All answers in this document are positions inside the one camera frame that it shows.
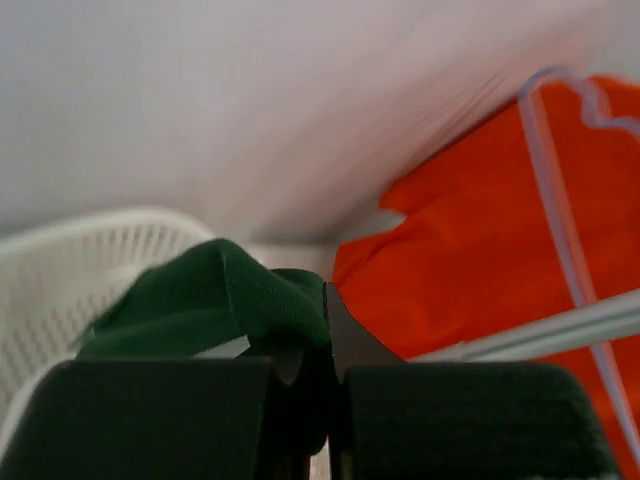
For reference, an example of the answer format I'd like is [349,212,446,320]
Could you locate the white perforated plastic basket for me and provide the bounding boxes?
[0,207,331,480]

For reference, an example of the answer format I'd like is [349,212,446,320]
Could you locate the dark green pink raglan shirt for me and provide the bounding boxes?
[74,238,334,456]

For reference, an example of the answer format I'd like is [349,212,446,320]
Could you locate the orange t shirt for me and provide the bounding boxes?
[333,83,639,479]

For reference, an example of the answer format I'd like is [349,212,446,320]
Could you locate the white clothes rack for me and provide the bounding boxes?
[412,290,639,363]

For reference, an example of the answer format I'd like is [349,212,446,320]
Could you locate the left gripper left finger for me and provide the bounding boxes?
[1,360,305,479]

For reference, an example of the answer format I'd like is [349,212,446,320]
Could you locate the blue pink empty hangers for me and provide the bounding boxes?
[518,66,639,456]

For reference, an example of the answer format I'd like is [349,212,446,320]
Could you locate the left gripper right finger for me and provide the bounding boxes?
[325,284,622,479]

